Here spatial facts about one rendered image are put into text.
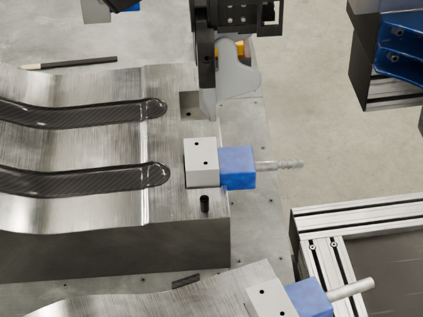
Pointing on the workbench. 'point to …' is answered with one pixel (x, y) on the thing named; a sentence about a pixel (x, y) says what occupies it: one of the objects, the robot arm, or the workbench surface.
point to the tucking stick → (70, 63)
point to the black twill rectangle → (186, 281)
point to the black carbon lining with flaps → (65, 183)
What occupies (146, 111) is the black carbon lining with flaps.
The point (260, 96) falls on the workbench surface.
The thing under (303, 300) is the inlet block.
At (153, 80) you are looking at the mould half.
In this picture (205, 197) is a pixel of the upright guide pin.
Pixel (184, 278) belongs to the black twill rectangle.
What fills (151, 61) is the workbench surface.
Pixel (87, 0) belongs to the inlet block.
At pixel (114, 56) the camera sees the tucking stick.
